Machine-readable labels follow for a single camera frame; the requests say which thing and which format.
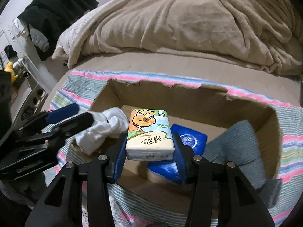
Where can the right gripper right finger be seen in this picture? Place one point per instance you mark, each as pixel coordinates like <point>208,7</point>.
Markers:
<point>183,158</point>

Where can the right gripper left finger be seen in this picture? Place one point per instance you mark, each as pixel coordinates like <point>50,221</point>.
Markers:
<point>117,155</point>

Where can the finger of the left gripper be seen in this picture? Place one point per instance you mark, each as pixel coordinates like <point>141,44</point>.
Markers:
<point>68,128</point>
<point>61,114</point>

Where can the blue tissue pack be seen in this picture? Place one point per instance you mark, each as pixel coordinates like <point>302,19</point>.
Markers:
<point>188,143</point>

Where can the white socks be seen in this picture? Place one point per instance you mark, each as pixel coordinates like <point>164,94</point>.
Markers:
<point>109,123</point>

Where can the cartoon printed tissue pack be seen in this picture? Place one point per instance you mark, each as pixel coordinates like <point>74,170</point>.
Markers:
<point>149,136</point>

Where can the grey-blue socks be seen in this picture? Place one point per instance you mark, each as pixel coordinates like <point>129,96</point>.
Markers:
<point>239,145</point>

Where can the white shelf unit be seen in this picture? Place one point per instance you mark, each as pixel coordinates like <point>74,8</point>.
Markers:
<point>29,88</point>

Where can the striped pastel towel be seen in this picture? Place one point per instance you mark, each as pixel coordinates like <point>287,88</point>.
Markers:
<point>82,87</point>

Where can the open cardboard box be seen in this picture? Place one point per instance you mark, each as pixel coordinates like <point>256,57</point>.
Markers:
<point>208,109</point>

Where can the white quilted duvet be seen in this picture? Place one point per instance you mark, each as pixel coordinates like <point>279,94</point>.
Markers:
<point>66,40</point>

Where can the yellow plush toy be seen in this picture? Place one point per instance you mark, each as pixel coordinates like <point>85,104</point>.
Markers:
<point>10,72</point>

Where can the grey sock hanging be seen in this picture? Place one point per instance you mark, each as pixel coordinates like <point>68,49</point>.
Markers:
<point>39,39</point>

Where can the black clothes pile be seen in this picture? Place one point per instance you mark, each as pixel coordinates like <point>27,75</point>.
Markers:
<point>53,17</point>

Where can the beige fleece blanket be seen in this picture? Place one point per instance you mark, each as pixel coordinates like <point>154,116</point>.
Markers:
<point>263,34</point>

